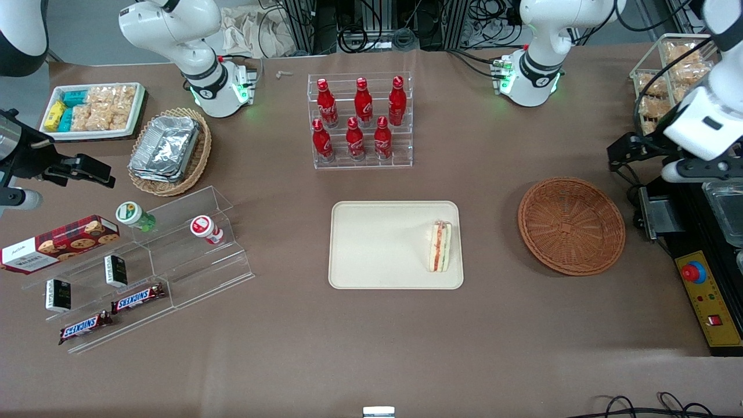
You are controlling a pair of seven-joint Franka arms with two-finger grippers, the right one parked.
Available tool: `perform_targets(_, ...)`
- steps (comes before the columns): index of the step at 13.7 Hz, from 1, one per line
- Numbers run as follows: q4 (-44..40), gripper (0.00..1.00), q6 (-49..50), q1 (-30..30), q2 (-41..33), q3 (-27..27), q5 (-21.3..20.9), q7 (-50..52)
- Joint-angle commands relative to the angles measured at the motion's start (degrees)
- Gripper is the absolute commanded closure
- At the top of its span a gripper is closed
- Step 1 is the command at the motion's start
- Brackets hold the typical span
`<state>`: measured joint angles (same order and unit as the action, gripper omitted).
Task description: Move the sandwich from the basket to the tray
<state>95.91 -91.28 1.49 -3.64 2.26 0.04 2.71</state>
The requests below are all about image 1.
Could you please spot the light oval wicker basket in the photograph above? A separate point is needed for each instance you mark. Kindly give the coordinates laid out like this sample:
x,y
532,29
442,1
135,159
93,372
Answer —
x,y
200,157

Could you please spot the clear glass container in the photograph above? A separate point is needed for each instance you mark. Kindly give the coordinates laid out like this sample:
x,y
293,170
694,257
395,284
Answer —
x,y
725,209

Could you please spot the green capped drink bottle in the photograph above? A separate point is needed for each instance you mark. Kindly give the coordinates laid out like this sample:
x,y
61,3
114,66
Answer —
x,y
130,213

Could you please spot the aluminium foil container stack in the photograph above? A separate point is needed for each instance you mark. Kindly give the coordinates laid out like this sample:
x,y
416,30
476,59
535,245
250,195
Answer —
x,y
165,148

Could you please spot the grey metal bracket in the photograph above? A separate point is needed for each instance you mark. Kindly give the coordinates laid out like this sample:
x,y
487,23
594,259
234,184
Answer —
x,y
664,217

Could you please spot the red capped drink bottle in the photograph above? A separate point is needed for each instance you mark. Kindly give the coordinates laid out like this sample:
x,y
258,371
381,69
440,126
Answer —
x,y
203,227

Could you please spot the small black carton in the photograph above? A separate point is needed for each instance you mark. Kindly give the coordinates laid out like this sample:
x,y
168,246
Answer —
x,y
58,296
116,271

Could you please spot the beige plastic tray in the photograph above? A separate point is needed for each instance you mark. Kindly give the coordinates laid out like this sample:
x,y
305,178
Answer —
x,y
377,244

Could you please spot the red cola bottle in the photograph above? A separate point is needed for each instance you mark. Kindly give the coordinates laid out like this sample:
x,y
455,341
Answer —
x,y
382,140
322,142
327,107
397,104
355,142
363,104

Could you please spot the triangular sandwich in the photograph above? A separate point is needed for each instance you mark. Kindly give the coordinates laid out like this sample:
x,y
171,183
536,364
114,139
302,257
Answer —
x,y
439,247

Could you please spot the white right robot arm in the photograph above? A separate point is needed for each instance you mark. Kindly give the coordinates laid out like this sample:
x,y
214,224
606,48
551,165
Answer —
x,y
174,29

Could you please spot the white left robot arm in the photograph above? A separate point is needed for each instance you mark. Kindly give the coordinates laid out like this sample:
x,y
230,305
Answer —
x,y
705,122

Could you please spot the Snickers chocolate bar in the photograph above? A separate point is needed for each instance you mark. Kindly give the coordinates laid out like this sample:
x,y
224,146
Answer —
x,y
84,327
138,298

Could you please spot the crumpled beige paper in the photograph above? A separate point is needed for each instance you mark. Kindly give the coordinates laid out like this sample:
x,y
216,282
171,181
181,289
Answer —
x,y
244,35

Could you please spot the clear acrylic step display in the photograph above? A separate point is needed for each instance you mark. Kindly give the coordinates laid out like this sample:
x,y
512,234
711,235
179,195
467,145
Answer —
x,y
197,273

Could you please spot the red tartan cookie box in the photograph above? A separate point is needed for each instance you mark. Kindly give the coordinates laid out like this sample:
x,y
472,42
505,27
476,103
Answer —
x,y
58,244

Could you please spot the white rectangular snack tray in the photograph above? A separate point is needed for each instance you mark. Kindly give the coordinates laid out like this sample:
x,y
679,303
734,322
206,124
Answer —
x,y
139,110

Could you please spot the yellow snack packet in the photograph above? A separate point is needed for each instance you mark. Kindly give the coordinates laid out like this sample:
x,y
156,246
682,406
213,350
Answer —
x,y
54,116

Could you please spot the red emergency stop button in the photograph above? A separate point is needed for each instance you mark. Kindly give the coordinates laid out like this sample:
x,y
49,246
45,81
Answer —
x,y
693,273

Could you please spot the clear acrylic bottle rack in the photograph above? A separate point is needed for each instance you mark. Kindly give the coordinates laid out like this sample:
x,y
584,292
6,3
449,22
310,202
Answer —
x,y
400,159

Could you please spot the teal snack packet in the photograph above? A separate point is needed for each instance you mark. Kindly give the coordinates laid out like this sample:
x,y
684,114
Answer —
x,y
75,98
65,120

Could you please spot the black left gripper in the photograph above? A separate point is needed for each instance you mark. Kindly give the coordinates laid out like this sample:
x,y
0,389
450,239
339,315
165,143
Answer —
x,y
649,146

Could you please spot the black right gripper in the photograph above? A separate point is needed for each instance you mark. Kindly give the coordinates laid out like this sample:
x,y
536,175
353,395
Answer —
x,y
26,157

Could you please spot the brown wicker basket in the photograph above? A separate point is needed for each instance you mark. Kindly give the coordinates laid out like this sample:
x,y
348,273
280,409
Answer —
x,y
572,226

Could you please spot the yellow control panel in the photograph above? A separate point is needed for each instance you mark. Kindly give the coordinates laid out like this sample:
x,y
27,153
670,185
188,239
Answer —
x,y
714,296

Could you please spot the bagged fried snack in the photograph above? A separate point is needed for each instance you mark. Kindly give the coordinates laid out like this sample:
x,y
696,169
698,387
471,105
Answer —
x,y
659,101
688,61

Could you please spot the black machine base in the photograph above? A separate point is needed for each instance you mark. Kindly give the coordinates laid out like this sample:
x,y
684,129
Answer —
x,y
696,232

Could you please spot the clear rice cracker bag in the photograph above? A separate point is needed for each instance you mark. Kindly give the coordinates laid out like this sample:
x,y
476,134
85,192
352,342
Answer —
x,y
101,117
125,96
121,119
81,118
100,95

